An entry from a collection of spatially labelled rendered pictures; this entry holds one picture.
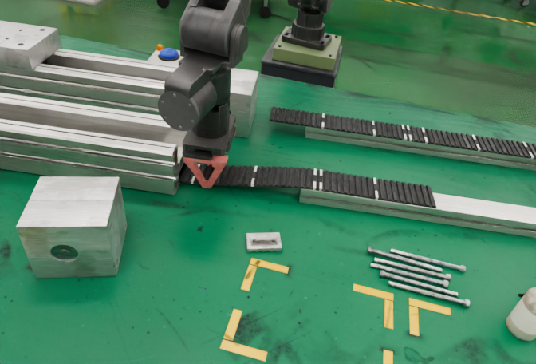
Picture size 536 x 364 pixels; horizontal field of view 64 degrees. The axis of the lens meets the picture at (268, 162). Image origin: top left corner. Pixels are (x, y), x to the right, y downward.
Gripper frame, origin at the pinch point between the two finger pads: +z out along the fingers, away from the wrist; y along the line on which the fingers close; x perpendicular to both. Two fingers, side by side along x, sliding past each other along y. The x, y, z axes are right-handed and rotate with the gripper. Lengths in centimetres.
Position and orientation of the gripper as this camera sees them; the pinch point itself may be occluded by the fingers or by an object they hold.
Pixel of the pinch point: (210, 174)
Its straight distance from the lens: 72.9
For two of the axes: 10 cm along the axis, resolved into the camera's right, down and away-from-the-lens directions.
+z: -0.9, 8.0, 6.0
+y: -1.0, 5.9, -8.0
